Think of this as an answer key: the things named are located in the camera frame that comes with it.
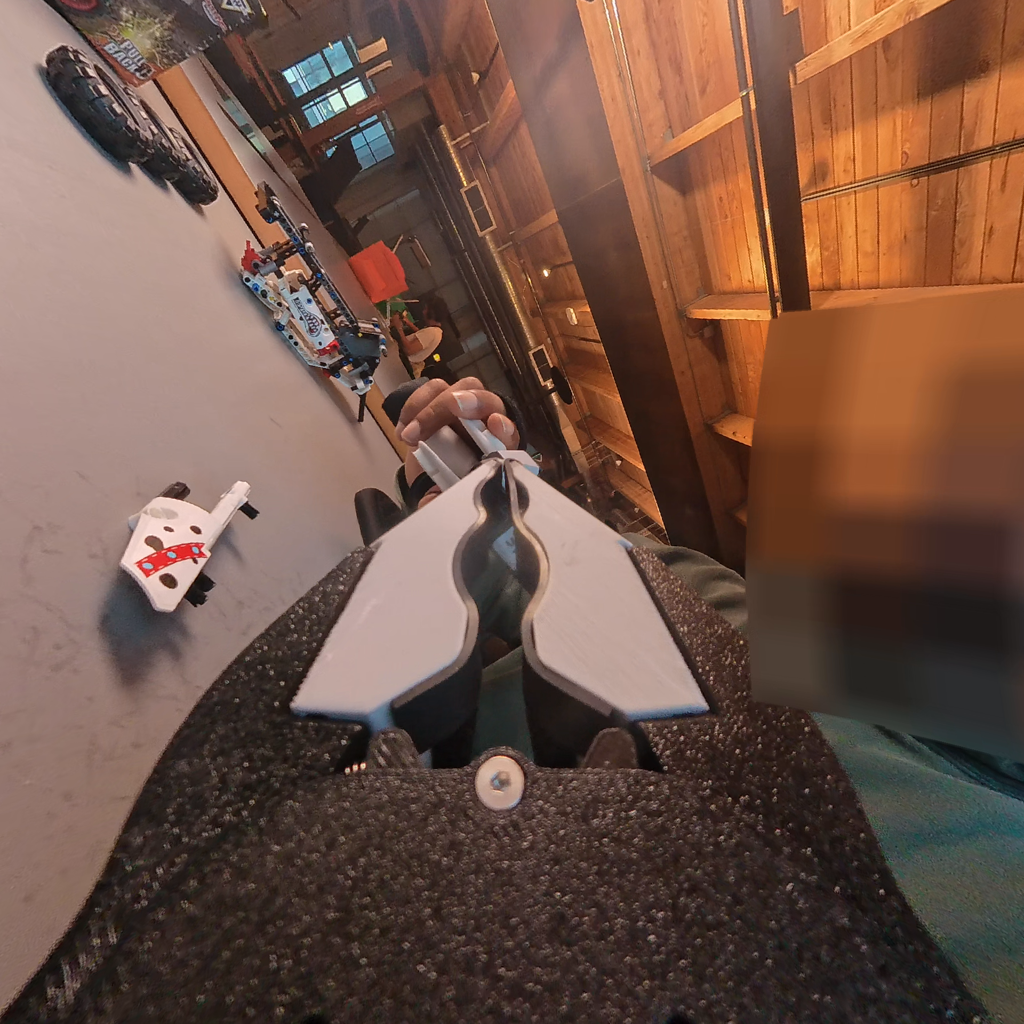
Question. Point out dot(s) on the person's right hand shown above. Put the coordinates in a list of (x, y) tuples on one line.
[(448, 396)]

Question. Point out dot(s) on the orange crate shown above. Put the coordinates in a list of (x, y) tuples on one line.
[(377, 272)]

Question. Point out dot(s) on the white spotted toy panel assembly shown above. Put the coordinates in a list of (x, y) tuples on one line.
[(168, 560)]

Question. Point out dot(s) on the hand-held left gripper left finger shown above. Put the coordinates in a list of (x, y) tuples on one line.
[(384, 632)]

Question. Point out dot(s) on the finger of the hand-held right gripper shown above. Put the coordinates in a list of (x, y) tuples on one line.
[(484, 438), (440, 464)]

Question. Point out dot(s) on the white and grey toy connector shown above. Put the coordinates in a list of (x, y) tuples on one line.
[(232, 497)]

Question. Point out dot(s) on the printed toy set box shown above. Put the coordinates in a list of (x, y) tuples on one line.
[(160, 40)]

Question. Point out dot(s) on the black toy tyre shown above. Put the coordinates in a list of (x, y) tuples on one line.
[(96, 104), (168, 152), (196, 176)]

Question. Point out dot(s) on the partly built toy vehicle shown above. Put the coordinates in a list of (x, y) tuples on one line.
[(312, 312)]

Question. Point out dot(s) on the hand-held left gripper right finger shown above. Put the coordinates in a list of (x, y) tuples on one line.
[(616, 632)]

